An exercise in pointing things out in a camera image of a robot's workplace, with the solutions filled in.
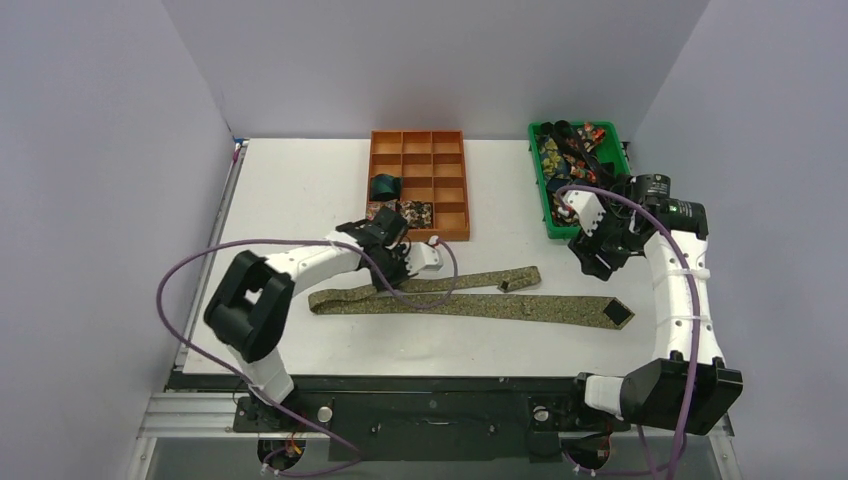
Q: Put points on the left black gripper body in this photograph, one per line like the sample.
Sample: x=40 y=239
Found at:
x=392 y=265

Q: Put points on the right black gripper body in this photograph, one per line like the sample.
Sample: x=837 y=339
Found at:
x=597 y=252

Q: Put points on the olive floral patterned tie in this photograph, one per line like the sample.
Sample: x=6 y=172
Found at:
x=494 y=294

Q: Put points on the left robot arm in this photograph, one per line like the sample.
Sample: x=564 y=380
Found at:
x=248 y=310

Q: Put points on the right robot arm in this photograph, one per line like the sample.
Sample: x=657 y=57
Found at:
x=686 y=386

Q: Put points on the pile of patterned ties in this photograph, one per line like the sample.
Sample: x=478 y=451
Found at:
x=570 y=159

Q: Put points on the rolled black floral tie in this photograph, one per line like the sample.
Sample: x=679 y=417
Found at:
x=418 y=214

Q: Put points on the rolled dotted colourful tie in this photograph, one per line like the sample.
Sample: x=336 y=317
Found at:
x=373 y=208

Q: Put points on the rolled dark green tie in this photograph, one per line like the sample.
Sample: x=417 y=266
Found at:
x=385 y=187

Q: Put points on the green plastic bin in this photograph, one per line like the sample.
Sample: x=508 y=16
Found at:
x=550 y=199

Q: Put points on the orange compartment tray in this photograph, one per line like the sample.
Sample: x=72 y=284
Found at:
x=432 y=165

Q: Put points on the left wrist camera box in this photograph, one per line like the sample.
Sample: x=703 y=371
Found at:
x=423 y=257

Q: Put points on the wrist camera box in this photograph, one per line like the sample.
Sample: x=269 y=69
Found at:
x=583 y=206
x=423 y=257

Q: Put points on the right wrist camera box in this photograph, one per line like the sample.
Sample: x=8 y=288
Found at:
x=583 y=206

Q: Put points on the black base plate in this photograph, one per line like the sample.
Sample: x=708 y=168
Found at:
x=383 y=415

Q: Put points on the aluminium frame rail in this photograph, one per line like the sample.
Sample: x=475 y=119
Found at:
x=191 y=435

